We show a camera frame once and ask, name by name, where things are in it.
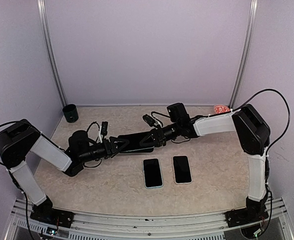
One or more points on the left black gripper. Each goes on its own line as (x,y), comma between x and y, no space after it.
(110,147)

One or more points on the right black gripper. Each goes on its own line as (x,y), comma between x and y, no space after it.
(158,137)

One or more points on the teal-edged phone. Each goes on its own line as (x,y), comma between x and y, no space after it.
(134,140)

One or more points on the light blue phone case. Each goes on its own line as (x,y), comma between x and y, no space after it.
(162,177)

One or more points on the blue-edged phone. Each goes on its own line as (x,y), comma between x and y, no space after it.
(153,173)

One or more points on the purple phone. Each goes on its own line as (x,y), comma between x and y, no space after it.
(182,170)

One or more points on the black phone case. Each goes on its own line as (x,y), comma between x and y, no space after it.
(137,151)

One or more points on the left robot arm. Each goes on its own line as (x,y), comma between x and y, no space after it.
(18,138)

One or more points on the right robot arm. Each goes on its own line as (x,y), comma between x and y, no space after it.
(252,131)

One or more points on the dark green cup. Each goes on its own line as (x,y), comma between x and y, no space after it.
(70,113)

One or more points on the red patterned bowl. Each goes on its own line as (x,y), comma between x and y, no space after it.
(220,109)

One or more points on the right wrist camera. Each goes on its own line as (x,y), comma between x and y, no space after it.
(151,121)

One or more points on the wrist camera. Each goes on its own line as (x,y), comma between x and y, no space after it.
(151,121)
(102,131)

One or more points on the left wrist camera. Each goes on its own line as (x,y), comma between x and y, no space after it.
(102,131)

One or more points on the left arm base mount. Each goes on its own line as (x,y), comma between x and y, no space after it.
(46,213)

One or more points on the aluminium front rail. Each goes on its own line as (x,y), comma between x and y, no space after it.
(98,226)

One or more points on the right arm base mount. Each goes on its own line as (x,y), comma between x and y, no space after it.
(246,216)

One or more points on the left aluminium post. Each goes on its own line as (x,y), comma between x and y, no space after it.
(50,52)

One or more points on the aluminium post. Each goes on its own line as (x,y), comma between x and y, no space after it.
(50,52)
(245,51)

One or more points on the right aluminium post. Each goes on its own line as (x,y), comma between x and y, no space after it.
(245,51)

